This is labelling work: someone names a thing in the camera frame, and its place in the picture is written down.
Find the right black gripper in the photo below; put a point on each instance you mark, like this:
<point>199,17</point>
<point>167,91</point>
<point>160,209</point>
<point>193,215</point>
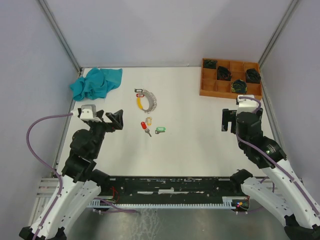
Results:
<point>228,115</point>

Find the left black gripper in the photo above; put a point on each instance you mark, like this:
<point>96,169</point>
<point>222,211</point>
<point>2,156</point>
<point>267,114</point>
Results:
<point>117,121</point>

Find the green key tag with key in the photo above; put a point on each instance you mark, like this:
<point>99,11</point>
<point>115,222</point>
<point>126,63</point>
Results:
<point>160,129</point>

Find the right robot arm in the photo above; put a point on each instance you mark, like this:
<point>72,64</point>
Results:
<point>296,210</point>

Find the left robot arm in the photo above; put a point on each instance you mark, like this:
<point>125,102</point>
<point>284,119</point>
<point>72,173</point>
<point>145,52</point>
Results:
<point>79,181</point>

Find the red key tag with key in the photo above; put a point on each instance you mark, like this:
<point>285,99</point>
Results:
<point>145,128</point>

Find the black key tag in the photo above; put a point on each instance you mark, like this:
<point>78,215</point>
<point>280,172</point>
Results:
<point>138,90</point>

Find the dark rolled sock blue-yellow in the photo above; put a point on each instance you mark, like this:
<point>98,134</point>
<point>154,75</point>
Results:
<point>239,87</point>

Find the wooden compartment tray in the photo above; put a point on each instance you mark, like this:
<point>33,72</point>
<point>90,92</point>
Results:
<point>211,87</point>

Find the teal cloth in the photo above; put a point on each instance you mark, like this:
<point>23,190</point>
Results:
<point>97,83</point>

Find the dark rolled sock right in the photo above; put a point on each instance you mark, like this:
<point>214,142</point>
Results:
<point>252,76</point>

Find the dark rolled sock top-left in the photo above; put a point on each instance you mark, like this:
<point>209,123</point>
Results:
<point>209,63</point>

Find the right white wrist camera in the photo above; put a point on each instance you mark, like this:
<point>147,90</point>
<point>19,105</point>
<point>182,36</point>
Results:
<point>246,105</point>

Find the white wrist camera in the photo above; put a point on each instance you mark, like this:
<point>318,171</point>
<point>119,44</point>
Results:
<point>246,105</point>
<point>85,112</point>

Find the yellow key tag with ring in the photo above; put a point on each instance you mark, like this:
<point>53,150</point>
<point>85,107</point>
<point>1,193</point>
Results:
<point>148,121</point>

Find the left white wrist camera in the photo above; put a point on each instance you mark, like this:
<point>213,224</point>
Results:
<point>85,112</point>

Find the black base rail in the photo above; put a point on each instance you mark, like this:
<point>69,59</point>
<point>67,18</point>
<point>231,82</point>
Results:
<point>170,189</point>

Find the white cable duct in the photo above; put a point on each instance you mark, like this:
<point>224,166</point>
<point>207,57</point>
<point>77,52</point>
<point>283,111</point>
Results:
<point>227,204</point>

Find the right aluminium corner post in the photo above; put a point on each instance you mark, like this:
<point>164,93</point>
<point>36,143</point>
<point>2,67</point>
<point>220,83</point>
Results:
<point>293,5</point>

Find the aluminium corner post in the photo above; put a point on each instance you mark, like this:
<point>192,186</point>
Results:
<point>293,5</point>
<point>44,5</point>

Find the left aluminium corner post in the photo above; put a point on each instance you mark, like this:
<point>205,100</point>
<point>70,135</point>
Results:
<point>44,5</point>

